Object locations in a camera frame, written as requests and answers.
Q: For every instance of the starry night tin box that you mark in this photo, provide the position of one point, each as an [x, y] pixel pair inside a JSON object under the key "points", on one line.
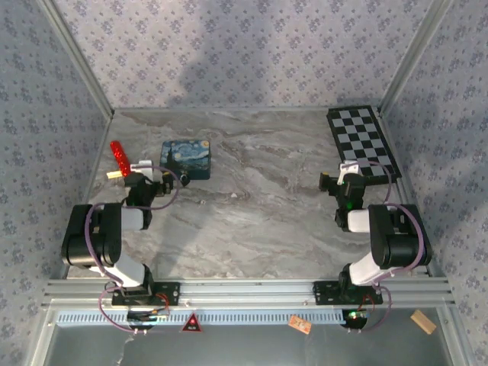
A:
{"points": [[186, 158]]}

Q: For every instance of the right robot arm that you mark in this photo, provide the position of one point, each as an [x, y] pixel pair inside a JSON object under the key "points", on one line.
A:
{"points": [[396, 236]]}

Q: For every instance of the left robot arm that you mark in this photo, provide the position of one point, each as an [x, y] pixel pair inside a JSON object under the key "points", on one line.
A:
{"points": [[82, 236]]}

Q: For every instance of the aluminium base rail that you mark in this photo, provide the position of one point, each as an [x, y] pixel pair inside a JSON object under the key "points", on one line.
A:
{"points": [[244, 291]]}

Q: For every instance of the small pale wooden piece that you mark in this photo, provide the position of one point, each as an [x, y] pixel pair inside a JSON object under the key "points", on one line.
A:
{"points": [[113, 175]]}

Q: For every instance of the aluminium frame post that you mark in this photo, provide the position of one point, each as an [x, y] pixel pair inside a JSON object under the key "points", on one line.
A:
{"points": [[412, 57], [79, 57]]}

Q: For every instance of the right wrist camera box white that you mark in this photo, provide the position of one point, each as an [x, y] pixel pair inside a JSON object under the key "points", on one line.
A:
{"points": [[348, 167]]}

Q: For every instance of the orange card tag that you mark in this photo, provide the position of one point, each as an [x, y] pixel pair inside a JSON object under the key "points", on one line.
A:
{"points": [[300, 324]]}

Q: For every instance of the tan wooden block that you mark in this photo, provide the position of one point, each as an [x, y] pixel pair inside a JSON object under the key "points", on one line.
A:
{"points": [[423, 321]]}

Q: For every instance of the red triangle warning sign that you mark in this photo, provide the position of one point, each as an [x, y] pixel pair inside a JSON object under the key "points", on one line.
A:
{"points": [[191, 325]]}

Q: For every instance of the black grey chessboard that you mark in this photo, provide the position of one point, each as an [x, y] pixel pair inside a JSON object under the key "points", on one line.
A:
{"points": [[362, 145]]}

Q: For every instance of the red glitter tube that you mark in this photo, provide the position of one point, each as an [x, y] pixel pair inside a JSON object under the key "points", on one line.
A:
{"points": [[120, 158]]}

